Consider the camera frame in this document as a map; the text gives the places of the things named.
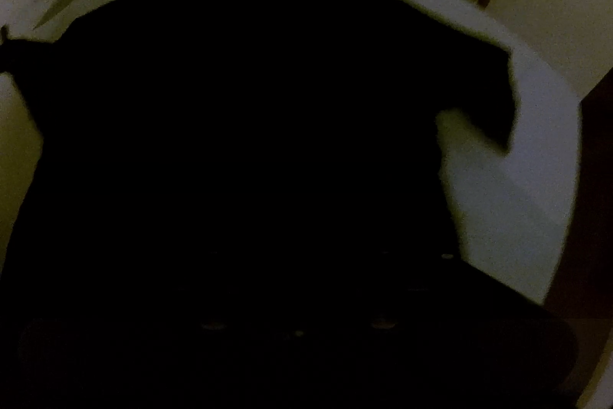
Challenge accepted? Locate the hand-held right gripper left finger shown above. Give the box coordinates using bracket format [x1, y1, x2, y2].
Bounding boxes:
[144, 246, 240, 335]

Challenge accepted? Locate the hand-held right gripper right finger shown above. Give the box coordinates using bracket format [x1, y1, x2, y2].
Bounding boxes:
[369, 243, 480, 335]

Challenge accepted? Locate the black garment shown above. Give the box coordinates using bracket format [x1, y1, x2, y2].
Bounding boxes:
[0, 0, 523, 328]

